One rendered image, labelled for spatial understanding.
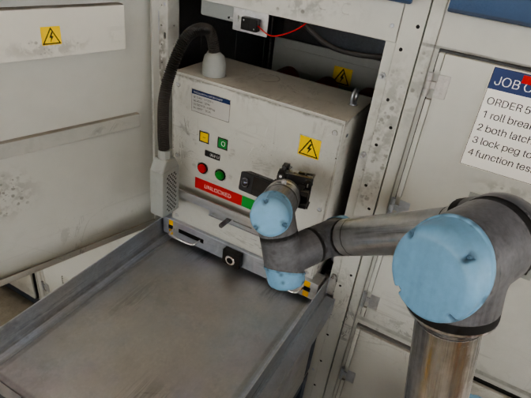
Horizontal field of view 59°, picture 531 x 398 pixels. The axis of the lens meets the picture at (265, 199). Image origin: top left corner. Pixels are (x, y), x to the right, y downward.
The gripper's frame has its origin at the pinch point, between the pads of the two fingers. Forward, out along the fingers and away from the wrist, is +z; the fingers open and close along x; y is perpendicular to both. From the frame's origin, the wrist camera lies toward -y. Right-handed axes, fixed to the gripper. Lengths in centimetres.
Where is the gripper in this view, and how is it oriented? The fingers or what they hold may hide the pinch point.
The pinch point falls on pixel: (288, 174)
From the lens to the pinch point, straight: 117.6
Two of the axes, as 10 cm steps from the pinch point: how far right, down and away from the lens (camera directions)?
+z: 2.0, -2.6, 9.4
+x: 1.6, -9.4, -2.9
